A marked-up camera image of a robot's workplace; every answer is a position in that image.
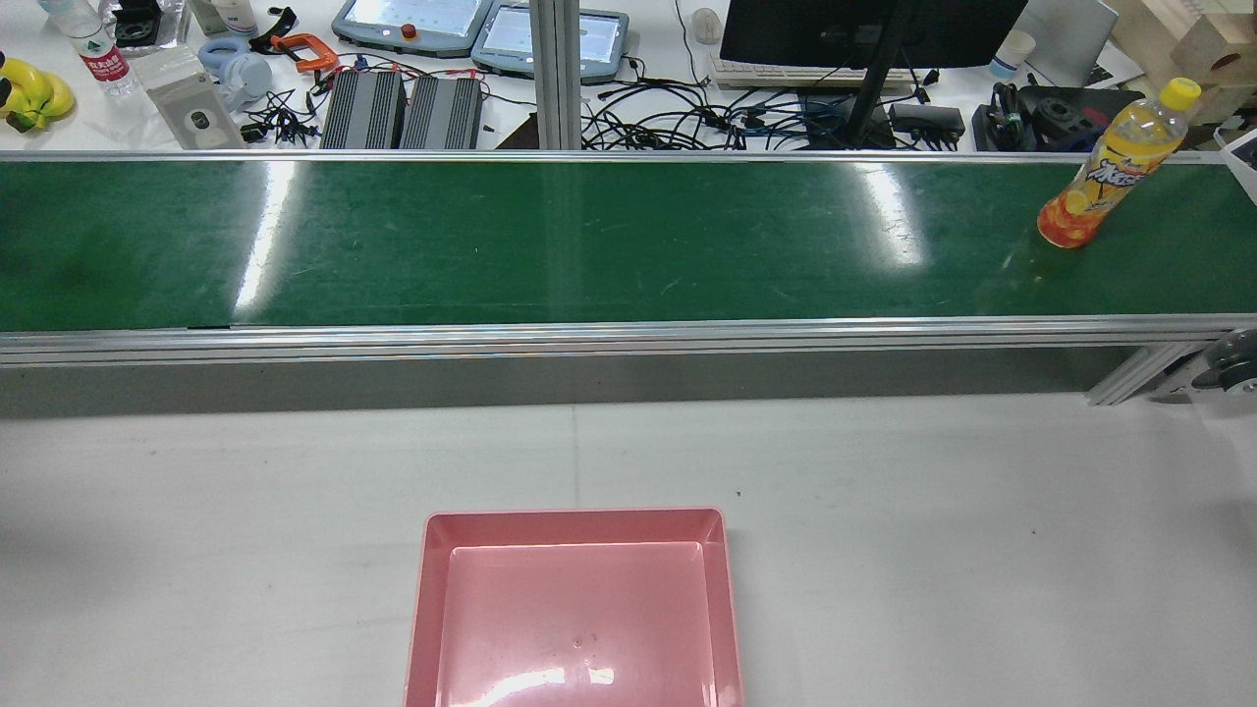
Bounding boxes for pink plastic basket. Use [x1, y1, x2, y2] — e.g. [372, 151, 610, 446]
[404, 508, 744, 707]

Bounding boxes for green conveyor belt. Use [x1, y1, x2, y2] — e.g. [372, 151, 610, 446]
[0, 157, 1257, 332]

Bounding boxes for black ribbed power supply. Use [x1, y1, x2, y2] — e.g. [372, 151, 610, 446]
[319, 69, 407, 150]
[403, 75, 485, 150]

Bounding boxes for white keyboard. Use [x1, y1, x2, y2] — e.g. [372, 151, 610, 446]
[709, 54, 924, 95]

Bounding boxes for grey teach pendant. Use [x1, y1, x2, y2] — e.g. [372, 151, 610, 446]
[470, 3, 630, 84]
[331, 0, 495, 58]

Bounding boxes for black computer monitor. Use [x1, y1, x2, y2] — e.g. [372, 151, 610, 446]
[719, 0, 1029, 149]

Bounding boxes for orange clamp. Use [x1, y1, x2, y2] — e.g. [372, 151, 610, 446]
[270, 32, 340, 75]

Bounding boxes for light blue headphones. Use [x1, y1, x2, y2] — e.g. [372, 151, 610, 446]
[198, 36, 274, 110]

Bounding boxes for white paper cup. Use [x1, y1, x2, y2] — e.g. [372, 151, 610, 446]
[988, 29, 1037, 80]

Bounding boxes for black round device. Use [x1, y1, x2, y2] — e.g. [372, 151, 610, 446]
[972, 83, 1146, 153]

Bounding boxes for clear zip bag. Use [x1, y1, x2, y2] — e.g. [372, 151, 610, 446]
[133, 44, 246, 150]

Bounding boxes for orange juice bottle yellow cap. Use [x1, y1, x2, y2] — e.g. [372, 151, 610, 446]
[1037, 78, 1202, 249]

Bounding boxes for grey laptop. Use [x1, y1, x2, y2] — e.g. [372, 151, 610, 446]
[1011, 0, 1120, 87]

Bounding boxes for clear water bottle red label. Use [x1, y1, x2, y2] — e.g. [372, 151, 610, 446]
[39, 0, 144, 100]

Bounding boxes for yellow banana toy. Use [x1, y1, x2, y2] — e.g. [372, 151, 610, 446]
[0, 51, 77, 134]

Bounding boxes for white box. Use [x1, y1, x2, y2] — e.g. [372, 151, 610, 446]
[1218, 123, 1257, 203]

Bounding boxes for wooden blocks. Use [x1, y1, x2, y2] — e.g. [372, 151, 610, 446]
[1129, 0, 1257, 111]

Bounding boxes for black cable tangle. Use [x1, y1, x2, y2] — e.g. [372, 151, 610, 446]
[582, 57, 983, 151]

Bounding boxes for aluminium profile post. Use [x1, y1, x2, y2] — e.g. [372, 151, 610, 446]
[529, 0, 583, 150]

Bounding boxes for small black cable bundle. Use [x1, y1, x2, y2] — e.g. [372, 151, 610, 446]
[240, 86, 327, 147]

